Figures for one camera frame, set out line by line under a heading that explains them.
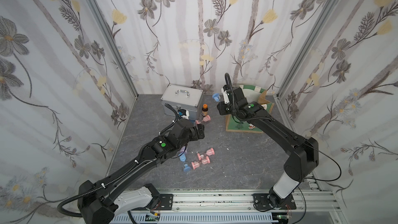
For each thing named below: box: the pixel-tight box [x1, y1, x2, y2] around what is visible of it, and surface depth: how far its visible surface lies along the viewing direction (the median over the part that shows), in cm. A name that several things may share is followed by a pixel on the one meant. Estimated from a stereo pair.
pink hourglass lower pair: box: [196, 152, 211, 165], surface depth 88 cm
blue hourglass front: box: [183, 163, 192, 172], surface depth 84 cm
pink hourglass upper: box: [195, 114, 211, 125], surface depth 106 cm
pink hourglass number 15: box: [190, 160, 201, 171], surface depth 85 cm
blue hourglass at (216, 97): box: [211, 92, 221, 103], surface depth 87 cm
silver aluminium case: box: [160, 84, 204, 121], surface depth 100 cm
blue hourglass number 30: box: [178, 149, 188, 162], surface depth 88 cm
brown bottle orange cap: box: [201, 103, 209, 117], surface depth 106 cm
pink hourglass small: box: [206, 147, 216, 157], surface depth 90 cm
